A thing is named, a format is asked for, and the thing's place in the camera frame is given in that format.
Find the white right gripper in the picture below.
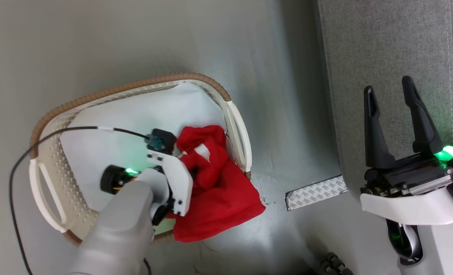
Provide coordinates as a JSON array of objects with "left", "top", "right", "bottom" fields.
[{"left": 359, "top": 75, "right": 453, "bottom": 226}]

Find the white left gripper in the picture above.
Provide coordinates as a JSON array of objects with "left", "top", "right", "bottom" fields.
[{"left": 135, "top": 150, "right": 194, "bottom": 226}]

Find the red basketball jersey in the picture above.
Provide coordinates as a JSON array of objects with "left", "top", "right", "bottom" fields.
[{"left": 166, "top": 125, "right": 267, "bottom": 243}]

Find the grey fabric sofa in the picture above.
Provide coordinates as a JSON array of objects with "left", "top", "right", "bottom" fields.
[{"left": 316, "top": 0, "right": 453, "bottom": 203}]

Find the white garment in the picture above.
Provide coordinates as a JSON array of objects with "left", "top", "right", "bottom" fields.
[{"left": 60, "top": 82, "right": 228, "bottom": 214}]

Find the grey printed tape strip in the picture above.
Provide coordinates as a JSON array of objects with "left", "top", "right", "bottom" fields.
[{"left": 285, "top": 175, "right": 349, "bottom": 212}]

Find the cream plastic laundry basket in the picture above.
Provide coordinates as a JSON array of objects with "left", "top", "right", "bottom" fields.
[{"left": 29, "top": 73, "right": 253, "bottom": 247}]

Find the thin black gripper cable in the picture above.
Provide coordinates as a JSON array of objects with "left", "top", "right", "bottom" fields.
[{"left": 9, "top": 126, "right": 151, "bottom": 275}]

